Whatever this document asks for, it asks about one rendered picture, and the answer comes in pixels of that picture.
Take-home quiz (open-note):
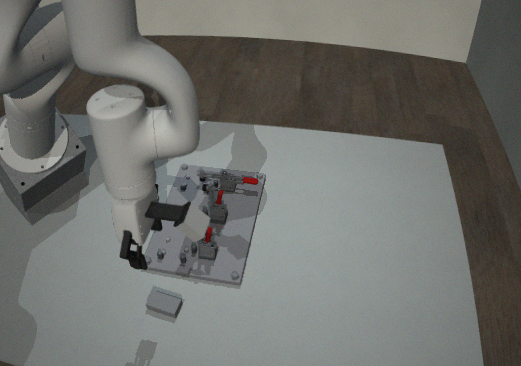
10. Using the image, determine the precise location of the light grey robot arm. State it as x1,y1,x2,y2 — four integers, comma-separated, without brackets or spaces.
0,0,210,242

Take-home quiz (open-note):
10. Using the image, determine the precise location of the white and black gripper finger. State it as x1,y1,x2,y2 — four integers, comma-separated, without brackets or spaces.
151,184,162,231
120,230,147,270

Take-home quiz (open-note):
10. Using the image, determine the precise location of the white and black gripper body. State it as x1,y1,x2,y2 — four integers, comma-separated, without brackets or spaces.
111,185,159,246

